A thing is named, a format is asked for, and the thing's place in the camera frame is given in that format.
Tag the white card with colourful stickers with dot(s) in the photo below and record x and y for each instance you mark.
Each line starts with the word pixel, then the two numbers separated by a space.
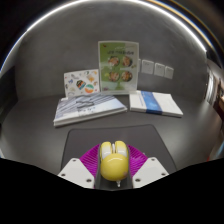
pixel 81 83

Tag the yellow and white computer mouse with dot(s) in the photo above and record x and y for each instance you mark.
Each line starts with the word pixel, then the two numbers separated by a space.
pixel 114 165

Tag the white booklet with blue stripe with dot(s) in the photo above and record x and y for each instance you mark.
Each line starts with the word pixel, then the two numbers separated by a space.
pixel 156 103

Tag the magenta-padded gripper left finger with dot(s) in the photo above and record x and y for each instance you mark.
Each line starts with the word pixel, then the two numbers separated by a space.
pixel 78 171

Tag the white wall socket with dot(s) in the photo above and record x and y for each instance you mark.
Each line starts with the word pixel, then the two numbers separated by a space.
pixel 147 67
pixel 159 69
pixel 169 72

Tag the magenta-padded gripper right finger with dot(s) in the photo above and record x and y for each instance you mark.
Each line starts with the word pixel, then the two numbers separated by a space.
pixel 148 170

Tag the large grey printed book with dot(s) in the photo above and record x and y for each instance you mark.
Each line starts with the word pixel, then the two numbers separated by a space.
pixel 88 108

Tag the green food menu stand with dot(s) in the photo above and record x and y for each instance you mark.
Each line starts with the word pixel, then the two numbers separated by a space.
pixel 118 66

